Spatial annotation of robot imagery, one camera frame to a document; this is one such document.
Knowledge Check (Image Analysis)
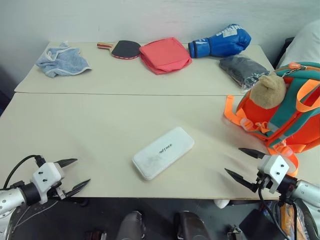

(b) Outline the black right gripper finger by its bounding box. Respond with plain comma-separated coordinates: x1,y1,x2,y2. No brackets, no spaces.
224,167,258,193
238,147,267,160

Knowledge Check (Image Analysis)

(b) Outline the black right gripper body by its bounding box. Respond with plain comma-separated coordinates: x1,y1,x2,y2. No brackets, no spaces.
253,170,275,193

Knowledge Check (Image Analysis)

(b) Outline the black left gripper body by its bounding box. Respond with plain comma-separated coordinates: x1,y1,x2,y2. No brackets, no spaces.
49,174,70,201

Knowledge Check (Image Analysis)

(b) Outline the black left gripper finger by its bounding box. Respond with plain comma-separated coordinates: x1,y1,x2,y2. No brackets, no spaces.
65,178,92,199
55,158,79,169

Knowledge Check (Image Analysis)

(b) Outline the orange and teal backpack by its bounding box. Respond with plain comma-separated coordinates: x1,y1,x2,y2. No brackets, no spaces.
223,61,320,176

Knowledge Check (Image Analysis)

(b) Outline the white rectangular case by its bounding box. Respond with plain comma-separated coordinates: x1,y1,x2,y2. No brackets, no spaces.
131,126,196,181

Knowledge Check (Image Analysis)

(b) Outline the white object under table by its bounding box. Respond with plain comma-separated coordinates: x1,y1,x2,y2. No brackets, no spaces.
213,199,231,210

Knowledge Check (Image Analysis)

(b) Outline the black flat box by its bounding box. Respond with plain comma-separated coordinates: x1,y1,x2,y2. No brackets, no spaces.
239,208,274,240

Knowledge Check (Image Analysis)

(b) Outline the tan plush toy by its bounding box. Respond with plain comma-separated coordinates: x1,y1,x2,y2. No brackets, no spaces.
249,74,288,111

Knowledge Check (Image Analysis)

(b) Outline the dark grey rounded shape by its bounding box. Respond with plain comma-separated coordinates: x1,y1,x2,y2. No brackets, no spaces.
116,210,147,240

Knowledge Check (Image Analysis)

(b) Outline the black rounded shape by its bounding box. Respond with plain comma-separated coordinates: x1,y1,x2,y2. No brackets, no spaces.
174,210,211,240

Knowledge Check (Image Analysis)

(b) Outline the dark grey packaged cloth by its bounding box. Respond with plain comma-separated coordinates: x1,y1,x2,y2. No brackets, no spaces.
218,55,271,89

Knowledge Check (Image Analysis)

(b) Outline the light blue towel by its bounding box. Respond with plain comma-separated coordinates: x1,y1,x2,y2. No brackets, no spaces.
35,40,92,79

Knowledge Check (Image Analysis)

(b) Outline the black chair back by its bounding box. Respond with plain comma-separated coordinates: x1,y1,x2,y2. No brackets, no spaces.
274,36,296,69

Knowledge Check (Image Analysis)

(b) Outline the blue boxing glove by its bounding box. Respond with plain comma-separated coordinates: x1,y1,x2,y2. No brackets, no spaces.
187,23,253,59

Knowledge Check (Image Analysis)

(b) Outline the black table tennis paddle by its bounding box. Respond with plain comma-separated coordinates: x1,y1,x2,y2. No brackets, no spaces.
96,39,142,61

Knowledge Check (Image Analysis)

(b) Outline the red folded fabric bag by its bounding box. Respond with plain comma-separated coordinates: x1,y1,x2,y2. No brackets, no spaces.
138,36,193,76

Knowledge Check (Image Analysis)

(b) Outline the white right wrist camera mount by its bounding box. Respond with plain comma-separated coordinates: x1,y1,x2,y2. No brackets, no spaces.
257,154,291,194

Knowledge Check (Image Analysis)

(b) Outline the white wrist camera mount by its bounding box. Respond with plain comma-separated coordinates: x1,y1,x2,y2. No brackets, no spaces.
257,154,291,194
30,162,62,204

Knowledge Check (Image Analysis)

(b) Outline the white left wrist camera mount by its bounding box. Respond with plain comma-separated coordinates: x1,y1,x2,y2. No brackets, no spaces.
30,162,62,204

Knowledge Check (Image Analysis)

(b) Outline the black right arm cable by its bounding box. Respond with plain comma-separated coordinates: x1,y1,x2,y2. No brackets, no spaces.
257,186,289,240

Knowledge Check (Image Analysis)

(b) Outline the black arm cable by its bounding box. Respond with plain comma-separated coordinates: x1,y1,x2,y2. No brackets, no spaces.
257,186,289,240
2,154,46,191

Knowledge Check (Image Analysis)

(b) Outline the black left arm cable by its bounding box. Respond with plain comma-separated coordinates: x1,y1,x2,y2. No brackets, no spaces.
2,154,46,191

